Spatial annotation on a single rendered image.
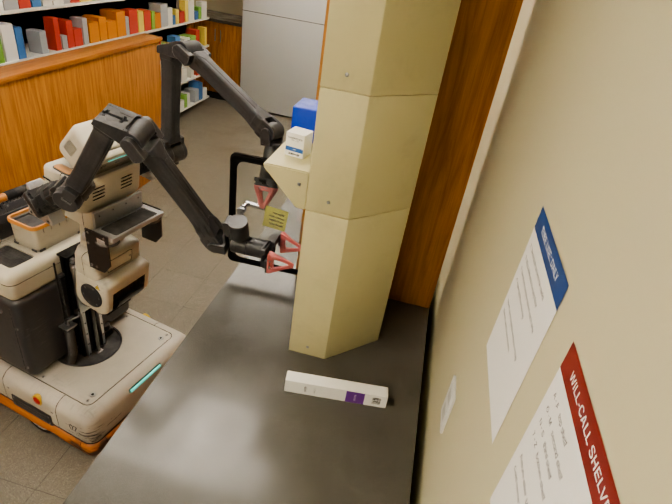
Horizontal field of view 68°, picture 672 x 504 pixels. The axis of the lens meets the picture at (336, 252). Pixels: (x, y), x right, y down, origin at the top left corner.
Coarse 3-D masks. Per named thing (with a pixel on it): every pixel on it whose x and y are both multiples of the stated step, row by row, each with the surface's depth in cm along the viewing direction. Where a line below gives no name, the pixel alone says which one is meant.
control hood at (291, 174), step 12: (312, 144) 132; (276, 156) 122; (288, 156) 123; (276, 168) 118; (288, 168) 117; (300, 168) 118; (276, 180) 119; (288, 180) 118; (300, 180) 118; (288, 192) 120; (300, 192) 119; (300, 204) 121
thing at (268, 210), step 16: (240, 176) 155; (256, 176) 154; (240, 192) 158; (256, 192) 157; (272, 192) 156; (256, 208) 160; (272, 208) 159; (288, 208) 158; (256, 224) 163; (272, 224) 162; (288, 224) 161; (240, 256) 171; (288, 256) 167
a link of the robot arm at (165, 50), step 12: (168, 48) 159; (192, 48) 158; (168, 60) 162; (168, 72) 164; (180, 72) 167; (168, 84) 166; (180, 84) 169; (168, 96) 169; (168, 108) 171; (168, 120) 173; (168, 132) 175; (168, 144) 176
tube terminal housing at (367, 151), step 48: (336, 96) 106; (384, 96) 107; (432, 96) 114; (336, 144) 111; (384, 144) 114; (336, 192) 117; (384, 192) 122; (336, 240) 124; (384, 240) 132; (336, 288) 131; (384, 288) 143; (336, 336) 143
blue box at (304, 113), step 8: (296, 104) 130; (304, 104) 131; (312, 104) 132; (296, 112) 129; (304, 112) 129; (312, 112) 128; (296, 120) 130; (304, 120) 130; (312, 120) 129; (304, 128) 131; (312, 128) 130
